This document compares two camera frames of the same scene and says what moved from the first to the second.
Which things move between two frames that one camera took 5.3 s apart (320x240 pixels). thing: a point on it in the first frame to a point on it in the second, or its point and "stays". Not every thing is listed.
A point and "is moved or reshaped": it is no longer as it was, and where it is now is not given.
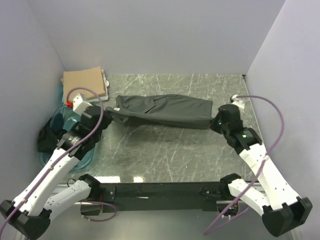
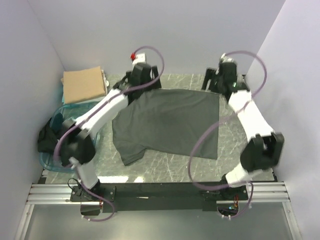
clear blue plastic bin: (71, 117) stays
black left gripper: (107, 118) to (154, 73)
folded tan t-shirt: (90, 78) stays
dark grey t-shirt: (167, 110) is moved or reshaped
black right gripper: (213, 124) to (209, 74)
